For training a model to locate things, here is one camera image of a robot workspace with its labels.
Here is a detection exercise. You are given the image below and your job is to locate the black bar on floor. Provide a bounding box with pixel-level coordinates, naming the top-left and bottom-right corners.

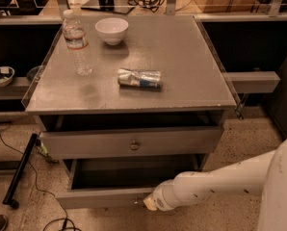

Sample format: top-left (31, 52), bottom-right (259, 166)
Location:
top-left (3, 134), bottom-right (38, 209)

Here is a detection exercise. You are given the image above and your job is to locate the black monitor stand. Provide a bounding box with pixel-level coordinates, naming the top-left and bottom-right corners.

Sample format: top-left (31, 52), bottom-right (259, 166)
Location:
top-left (81, 0), bottom-right (134, 14)

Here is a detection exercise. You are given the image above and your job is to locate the crushed silver blue can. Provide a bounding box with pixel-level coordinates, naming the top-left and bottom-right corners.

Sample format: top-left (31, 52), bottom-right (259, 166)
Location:
top-left (117, 68), bottom-right (161, 89)

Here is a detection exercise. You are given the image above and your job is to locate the white ceramic bowl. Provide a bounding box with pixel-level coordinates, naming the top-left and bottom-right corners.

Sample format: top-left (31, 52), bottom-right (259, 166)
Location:
top-left (95, 17), bottom-right (129, 45)

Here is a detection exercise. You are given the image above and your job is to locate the grey top drawer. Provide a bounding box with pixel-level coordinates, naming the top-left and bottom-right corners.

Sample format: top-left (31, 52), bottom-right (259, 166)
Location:
top-left (40, 126), bottom-right (223, 159)

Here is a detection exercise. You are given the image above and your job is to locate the clear plastic water bottle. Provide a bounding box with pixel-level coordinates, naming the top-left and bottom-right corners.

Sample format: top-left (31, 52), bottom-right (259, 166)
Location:
top-left (62, 10), bottom-right (92, 76)

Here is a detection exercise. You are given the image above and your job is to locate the grey drawer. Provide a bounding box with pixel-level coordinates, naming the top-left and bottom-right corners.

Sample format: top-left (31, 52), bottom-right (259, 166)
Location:
top-left (57, 154), bottom-right (202, 209)
top-left (40, 126), bottom-right (223, 159)

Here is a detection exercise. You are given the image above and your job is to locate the grey side shelf beam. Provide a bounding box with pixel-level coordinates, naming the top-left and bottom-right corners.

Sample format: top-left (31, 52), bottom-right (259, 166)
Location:
top-left (223, 71), bottom-right (280, 93)

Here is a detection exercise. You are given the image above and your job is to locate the grey drawer cabinet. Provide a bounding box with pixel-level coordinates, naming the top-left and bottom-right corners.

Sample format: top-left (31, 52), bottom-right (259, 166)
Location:
top-left (21, 14), bottom-right (241, 171)

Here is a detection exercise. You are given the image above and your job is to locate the black floor cable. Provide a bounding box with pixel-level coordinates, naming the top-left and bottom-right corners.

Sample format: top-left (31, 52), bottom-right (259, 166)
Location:
top-left (0, 120), bottom-right (82, 231)

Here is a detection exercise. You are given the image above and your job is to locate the bowl with dark contents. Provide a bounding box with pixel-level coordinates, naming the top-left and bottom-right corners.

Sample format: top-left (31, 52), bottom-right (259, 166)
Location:
top-left (0, 66), bottom-right (14, 87)

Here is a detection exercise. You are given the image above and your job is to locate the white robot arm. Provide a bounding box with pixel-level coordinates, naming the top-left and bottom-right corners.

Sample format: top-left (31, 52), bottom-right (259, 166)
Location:
top-left (143, 139), bottom-right (287, 231)

